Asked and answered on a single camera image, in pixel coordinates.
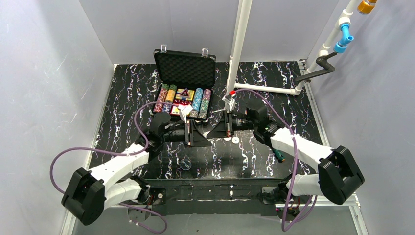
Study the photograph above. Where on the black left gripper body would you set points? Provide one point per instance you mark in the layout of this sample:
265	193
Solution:
188	135

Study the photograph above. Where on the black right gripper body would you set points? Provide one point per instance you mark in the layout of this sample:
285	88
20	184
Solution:
229	125

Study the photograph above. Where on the red playing card deck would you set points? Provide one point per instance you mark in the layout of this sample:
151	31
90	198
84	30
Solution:
175	110

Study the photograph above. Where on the clear dealer button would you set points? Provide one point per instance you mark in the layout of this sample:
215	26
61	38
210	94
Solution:
185	164

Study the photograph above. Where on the triangular all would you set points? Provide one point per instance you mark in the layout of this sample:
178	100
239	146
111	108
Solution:
183	94

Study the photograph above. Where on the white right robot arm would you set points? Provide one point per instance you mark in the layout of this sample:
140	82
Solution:
337	175

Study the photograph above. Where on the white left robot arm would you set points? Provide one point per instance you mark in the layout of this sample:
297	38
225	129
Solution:
107	175

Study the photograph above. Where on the black poker set case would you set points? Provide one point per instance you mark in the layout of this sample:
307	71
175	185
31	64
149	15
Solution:
186	70

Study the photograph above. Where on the white-grey poker chip stack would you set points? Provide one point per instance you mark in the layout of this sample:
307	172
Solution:
194	114
202	115

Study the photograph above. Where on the dark blue poker chip stack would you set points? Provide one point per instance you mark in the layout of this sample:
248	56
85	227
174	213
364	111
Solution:
167	108

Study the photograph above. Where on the red dice row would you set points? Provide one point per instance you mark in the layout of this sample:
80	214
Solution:
182	102

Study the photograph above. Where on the purple poker chip stack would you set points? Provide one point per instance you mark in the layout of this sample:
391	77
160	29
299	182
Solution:
206	95

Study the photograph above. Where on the light blue poker chip stack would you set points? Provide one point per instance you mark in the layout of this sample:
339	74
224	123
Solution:
197	99

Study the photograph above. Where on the blue yellow card deck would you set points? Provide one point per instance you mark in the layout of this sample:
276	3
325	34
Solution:
191	93

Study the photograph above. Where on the yellow poker chip stack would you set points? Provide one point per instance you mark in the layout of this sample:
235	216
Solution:
170	96

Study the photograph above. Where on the red poker chip stack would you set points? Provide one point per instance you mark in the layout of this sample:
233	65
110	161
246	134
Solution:
160	100

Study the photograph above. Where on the olive green poker chip stack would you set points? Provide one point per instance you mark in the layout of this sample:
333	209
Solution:
164	88
173	87

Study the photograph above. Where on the blue pipe fitting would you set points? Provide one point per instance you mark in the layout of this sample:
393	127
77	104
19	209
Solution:
345	40

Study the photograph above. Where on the orange pipe fitting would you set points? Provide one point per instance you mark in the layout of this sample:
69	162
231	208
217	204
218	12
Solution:
366	6

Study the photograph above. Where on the green handle screwdriver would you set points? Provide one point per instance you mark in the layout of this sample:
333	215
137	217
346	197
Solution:
278	154

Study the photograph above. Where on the white PVC pipe frame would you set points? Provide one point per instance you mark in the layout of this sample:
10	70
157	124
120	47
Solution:
305	30

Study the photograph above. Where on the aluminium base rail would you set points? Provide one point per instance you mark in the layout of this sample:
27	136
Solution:
260	197

